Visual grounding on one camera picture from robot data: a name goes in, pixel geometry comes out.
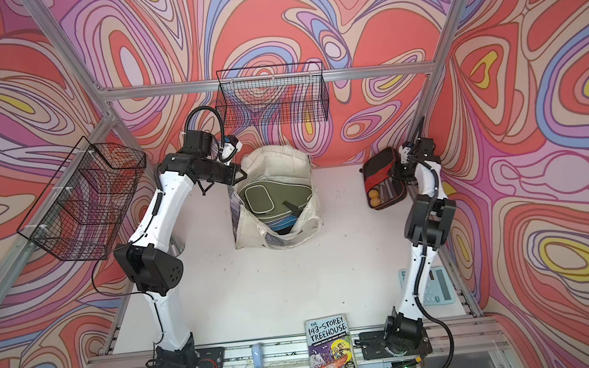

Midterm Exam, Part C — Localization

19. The small light blue device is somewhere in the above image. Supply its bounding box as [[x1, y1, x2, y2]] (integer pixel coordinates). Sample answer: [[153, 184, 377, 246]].
[[251, 343, 264, 368]]

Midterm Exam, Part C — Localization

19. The treehouse paperback book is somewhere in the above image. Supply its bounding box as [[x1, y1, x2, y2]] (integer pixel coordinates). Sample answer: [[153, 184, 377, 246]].
[[304, 314, 358, 368]]

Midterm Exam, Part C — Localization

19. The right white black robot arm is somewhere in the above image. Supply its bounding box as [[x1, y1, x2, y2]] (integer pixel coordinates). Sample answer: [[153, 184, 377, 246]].
[[383, 137, 457, 357]]

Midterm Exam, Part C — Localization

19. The green paddle case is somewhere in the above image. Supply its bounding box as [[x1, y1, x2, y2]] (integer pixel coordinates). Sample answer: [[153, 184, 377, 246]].
[[239, 180, 313, 223]]

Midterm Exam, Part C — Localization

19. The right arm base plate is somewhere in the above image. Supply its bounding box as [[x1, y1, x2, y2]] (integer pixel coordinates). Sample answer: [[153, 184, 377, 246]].
[[356, 329, 433, 361]]

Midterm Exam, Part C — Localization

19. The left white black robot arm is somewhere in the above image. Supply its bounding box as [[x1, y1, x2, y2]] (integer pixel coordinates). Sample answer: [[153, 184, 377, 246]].
[[112, 105, 247, 368]]

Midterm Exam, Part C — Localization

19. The back black wire basket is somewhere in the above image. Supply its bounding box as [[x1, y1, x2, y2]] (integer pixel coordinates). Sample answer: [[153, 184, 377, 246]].
[[216, 60, 330, 129]]

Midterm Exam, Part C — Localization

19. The cream canvas tote bag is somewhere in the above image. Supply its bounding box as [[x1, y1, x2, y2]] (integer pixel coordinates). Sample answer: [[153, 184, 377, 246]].
[[228, 145, 323, 250]]

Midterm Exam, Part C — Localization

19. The left black wire basket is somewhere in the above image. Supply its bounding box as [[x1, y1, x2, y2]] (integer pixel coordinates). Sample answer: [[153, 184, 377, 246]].
[[17, 138, 147, 262]]

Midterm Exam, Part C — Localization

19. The black wire basket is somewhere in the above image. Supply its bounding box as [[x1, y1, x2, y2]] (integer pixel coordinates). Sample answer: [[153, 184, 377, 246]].
[[216, 60, 330, 129], [17, 138, 147, 262]]

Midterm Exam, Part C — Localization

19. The cup of pens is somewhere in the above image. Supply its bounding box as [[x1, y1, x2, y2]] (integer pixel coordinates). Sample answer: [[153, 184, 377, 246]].
[[167, 235, 186, 258]]

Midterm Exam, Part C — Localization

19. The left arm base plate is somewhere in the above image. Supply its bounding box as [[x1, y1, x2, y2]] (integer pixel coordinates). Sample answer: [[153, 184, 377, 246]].
[[146, 346, 225, 368]]

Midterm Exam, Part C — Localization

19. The teal calculator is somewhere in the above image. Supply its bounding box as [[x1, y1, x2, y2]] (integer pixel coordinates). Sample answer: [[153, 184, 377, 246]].
[[421, 266, 456, 307]]

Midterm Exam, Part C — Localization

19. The red black ping pong case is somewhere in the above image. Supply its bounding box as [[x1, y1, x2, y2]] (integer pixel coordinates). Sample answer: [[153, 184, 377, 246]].
[[361, 147, 408, 210]]

